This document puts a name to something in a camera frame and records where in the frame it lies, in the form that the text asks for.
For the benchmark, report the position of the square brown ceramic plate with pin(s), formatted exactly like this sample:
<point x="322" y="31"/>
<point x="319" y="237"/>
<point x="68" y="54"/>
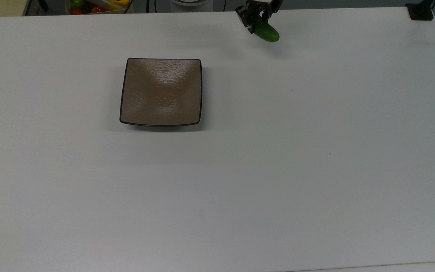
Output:
<point x="161" y="92"/>

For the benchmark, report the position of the clear box of toy fruit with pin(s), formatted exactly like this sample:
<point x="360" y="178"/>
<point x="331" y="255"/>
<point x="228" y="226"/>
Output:
<point x="98" y="5"/>

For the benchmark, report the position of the light wooden board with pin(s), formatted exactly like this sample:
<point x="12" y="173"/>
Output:
<point x="0" y="7"/>

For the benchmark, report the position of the black stand base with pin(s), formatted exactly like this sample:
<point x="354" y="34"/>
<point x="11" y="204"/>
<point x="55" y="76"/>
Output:
<point x="420" y="10"/>

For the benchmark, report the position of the green cucumber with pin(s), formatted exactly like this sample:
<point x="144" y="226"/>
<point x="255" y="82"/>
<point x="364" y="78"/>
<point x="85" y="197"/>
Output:
<point x="268" y="32"/>

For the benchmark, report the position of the Franka gripper body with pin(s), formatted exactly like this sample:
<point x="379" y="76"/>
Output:
<point x="264" y="3"/>

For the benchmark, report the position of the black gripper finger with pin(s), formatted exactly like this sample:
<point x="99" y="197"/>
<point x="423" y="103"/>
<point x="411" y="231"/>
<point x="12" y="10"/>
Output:
<point x="272" y="13"/>
<point x="247" y="18"/>

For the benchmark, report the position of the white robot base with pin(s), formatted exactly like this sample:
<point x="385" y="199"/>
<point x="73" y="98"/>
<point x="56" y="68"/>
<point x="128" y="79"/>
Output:
<point x="192" y="2"/>

